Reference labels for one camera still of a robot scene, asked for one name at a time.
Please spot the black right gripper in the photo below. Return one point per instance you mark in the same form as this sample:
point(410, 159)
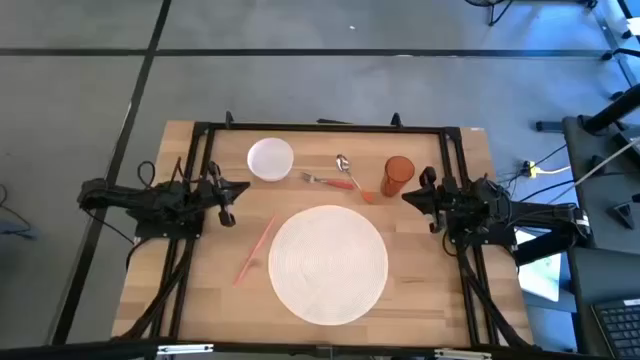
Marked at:
point(442, 200)

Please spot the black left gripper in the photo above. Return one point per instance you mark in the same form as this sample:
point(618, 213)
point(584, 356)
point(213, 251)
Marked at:
point(215, 192)

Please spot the red faceted plastic cup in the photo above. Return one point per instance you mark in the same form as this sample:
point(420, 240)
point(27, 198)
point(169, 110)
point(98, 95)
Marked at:
point(397, 175)

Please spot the white round bowl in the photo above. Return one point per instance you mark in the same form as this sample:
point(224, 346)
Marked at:
point(270, 159)

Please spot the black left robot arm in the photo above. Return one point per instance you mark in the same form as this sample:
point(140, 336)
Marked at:
point(125, 197)

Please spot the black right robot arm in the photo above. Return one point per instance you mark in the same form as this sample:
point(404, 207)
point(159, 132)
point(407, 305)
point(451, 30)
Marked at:
point(540, 215)

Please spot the white round woven placemat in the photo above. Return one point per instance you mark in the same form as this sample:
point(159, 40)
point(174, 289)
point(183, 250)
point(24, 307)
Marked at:
point(327, 265)

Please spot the yellow power plug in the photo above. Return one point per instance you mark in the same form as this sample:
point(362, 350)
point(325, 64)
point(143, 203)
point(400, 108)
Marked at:
point(533, 170)

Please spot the white paper sheet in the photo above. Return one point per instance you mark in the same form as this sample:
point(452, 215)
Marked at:
point(542, 275)

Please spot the black side desk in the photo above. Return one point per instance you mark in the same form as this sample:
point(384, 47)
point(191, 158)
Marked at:
point(600, 165)

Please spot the black stand with feet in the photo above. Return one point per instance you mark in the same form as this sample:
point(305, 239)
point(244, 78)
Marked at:
point(495, 12)

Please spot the black computer keyboard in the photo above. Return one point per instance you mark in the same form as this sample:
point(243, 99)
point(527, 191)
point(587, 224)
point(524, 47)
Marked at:
point(620, 327)

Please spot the black aluminium table frame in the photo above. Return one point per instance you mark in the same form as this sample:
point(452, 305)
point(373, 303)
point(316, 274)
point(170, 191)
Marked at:
point(325, 128)

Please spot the silver frame bracket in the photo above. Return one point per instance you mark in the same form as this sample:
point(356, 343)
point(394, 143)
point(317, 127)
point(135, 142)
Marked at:
point(185, 348)
point(462, 354)

